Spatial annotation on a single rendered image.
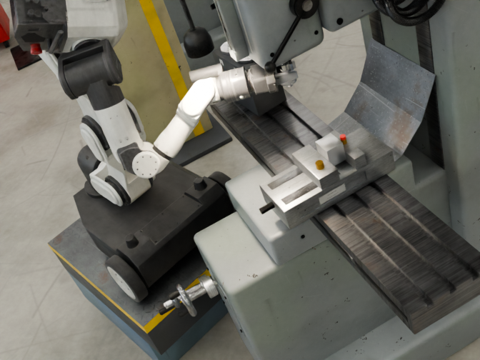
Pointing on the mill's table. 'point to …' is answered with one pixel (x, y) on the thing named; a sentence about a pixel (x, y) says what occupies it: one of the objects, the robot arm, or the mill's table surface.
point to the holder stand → (263, 104)
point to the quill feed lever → (303, 11)
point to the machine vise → (383, 164)
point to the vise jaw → (305, 156)
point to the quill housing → (276, 30)
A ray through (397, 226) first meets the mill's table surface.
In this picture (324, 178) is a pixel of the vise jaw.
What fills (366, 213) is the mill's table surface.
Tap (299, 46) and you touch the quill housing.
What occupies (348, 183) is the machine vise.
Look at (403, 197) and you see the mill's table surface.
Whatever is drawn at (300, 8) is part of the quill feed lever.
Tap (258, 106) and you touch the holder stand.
